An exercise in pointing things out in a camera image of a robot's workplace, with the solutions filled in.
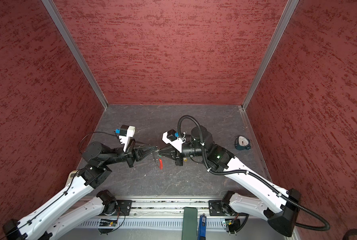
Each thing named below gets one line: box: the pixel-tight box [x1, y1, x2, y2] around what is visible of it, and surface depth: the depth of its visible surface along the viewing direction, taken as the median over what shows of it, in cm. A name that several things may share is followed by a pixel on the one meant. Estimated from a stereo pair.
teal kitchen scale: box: [234, 135, 251, 151], surface depth 97 cm
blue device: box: [197, 213, 207, 240], surface depth 69 cm
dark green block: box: [181, 206, 198, 240], surface depth 71 cm
